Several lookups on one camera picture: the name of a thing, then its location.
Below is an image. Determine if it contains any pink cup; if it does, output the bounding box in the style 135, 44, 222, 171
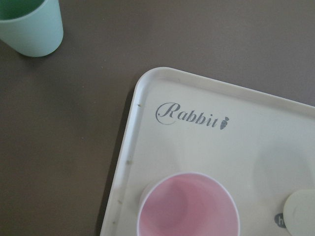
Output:
136, 172, 240, 236

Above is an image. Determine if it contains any green cup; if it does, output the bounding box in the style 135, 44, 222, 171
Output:
0, 0, 63, 57

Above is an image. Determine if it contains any cream yellow cup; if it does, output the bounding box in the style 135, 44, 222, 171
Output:
283, 189, 315, 236

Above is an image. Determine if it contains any cream rabbit tray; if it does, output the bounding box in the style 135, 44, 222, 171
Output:
100, 67, 315, 236

